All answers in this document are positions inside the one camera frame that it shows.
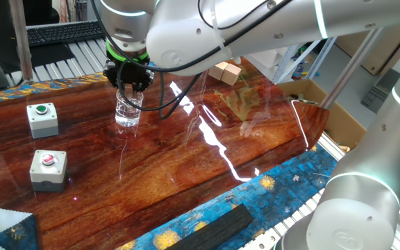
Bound clear glass beaker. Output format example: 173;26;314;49
115;88;144;128

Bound red button switch box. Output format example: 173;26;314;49
29;149;68;193

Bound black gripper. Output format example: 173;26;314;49
103;59;155;95

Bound green button switch box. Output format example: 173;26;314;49
26;102;60;140

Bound grey plastic crate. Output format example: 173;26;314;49
361;68;400;114

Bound light wooden cube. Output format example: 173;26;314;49
220;63;242;87
208;61;229;81

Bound white metal shelf rack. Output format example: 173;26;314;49
248;36;338;84

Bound open brown cardboard box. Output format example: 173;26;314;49
276;78;367;150

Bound black computer keyboard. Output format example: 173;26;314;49
26;19;106;48

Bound white foam blocks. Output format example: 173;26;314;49
244;48;286;70

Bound brown cardboard panel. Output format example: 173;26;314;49
335;20;400;76

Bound rusty brown metal post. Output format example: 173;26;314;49
8;0;34;84

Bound glossy wood grain mat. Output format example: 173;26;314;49
0;57;331;250

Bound black desk pad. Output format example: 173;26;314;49
12;43;76;72

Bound diagonal aluminium strut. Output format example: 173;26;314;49
319;27;385;110

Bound black ridged bar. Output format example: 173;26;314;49
165;203;255;250

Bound blue starry print cloth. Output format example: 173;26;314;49
0;214;40;250

